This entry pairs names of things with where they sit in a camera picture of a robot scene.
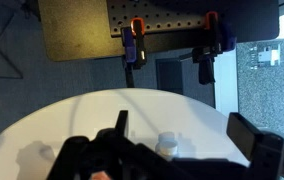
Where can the dark floor box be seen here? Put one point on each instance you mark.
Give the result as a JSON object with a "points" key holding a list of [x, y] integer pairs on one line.
{"points": [[169, 76]]}

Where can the white medicine bottle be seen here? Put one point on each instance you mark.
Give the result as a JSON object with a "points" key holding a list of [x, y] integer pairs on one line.
{"points": [[167, 145]]}

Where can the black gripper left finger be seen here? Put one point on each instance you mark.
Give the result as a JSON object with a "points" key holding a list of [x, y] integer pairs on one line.
{"points": [[122, 121]]}

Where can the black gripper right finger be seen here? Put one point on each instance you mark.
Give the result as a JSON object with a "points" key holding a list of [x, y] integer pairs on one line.
{"points": [[248, 140]]}

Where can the black table pole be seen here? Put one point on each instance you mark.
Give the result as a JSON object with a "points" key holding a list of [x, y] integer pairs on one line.
{"points": [[130, 76]]}

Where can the black perforated breadboard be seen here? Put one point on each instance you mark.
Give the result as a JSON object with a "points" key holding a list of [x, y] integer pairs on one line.
{"points": [[168, 16]]}

